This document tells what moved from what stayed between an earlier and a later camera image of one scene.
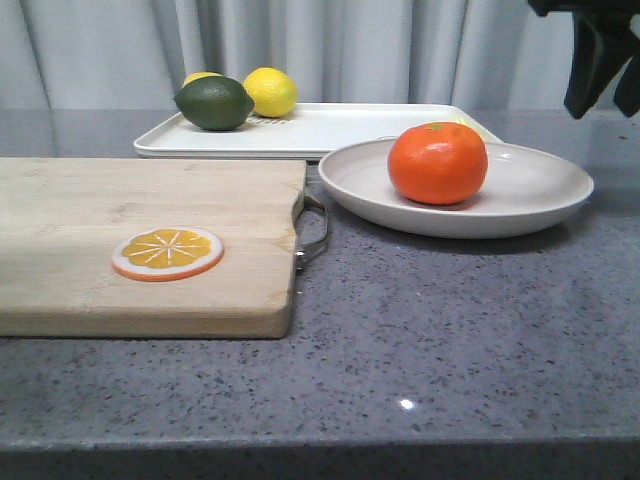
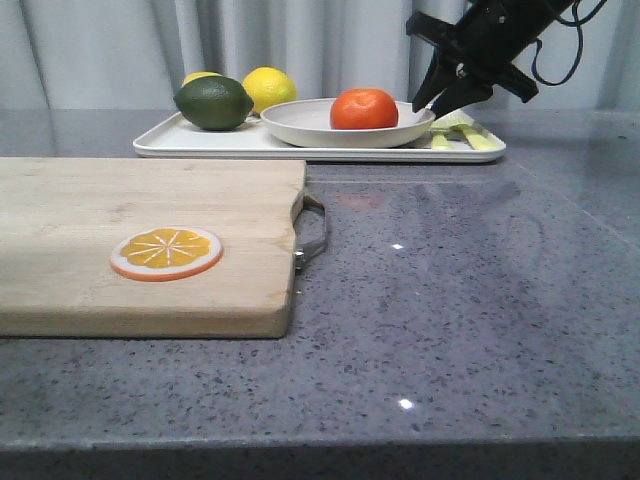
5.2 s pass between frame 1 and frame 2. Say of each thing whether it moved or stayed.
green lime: stayed
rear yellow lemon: stayed
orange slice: stayed
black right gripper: moved
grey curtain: stayed
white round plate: moved
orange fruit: moved
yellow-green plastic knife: stayed
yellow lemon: stayed
